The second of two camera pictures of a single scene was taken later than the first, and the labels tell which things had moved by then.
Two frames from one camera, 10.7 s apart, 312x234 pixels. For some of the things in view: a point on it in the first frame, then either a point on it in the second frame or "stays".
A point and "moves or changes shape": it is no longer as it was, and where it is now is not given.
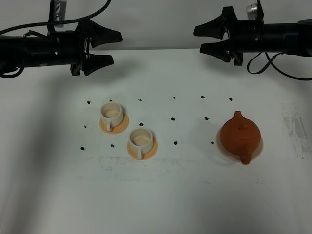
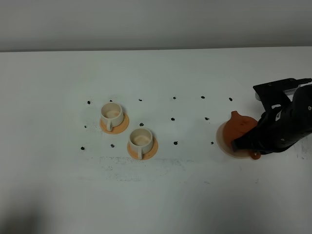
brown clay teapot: [241, 136] moves or changes shape
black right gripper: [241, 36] to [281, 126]
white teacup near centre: [142, 139] stays
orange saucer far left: [117, 129] stays
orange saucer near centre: [134, 154] stays
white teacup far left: [111, 114] stays
